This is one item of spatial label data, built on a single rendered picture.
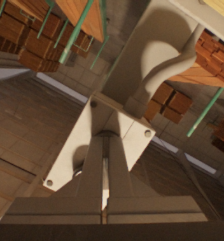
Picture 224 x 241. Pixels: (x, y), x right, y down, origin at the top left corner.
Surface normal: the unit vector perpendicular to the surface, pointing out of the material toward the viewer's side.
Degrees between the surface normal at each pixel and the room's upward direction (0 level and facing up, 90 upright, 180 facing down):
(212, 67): 90
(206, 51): 90
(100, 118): 90
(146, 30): 90
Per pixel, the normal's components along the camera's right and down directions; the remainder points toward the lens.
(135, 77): 0.02, 0.27
